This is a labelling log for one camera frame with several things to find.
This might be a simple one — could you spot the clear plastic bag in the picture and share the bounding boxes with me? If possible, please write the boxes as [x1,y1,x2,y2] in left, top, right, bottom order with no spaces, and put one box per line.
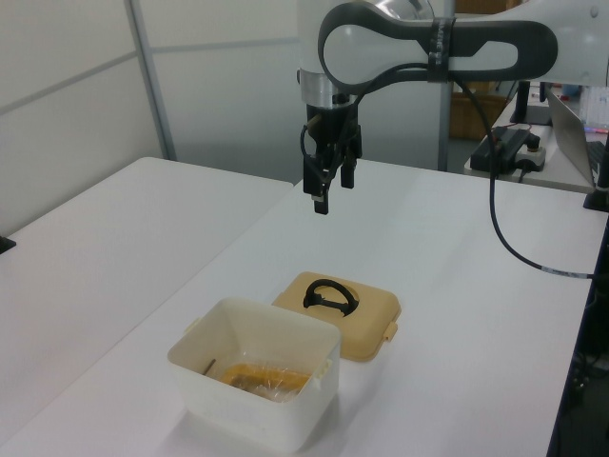
[216,349,318,406]

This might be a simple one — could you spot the tan case lid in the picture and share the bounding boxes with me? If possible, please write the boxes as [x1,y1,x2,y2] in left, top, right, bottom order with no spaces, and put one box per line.
[270,270,405,366]

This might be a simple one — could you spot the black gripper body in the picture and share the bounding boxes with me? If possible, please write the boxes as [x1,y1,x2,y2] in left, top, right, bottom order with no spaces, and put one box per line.
[305,94,360,149]

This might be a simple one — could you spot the silver laptop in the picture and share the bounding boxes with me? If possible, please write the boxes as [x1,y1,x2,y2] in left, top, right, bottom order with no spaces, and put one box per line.
[543,85,599,188]

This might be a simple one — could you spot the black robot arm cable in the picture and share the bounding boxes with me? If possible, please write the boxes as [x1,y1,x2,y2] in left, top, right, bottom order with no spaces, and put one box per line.
[354,64,596,283]

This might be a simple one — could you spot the white plastic tool case box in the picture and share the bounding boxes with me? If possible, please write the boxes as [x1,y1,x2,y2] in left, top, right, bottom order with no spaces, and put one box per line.
[166,296,343,455]

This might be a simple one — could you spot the black monitor stand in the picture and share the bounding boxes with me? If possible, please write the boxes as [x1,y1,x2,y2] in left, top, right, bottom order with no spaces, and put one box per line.
[507,80,556,128]

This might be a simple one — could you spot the grey partition frame post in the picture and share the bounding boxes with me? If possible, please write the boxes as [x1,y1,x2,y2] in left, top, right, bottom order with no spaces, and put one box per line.
[127,0,178,163]

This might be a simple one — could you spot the yellow C-clamp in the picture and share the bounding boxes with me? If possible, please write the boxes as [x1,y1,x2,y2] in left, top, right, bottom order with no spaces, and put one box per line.
[204,357,315,405]

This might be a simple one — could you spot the black power supply box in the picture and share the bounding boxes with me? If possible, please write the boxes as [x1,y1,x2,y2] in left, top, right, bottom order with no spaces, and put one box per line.
[469,127,541,173]

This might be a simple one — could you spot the brown cardboard box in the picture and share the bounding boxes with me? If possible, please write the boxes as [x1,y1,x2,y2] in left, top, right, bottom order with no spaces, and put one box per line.
[448,89,506,142]

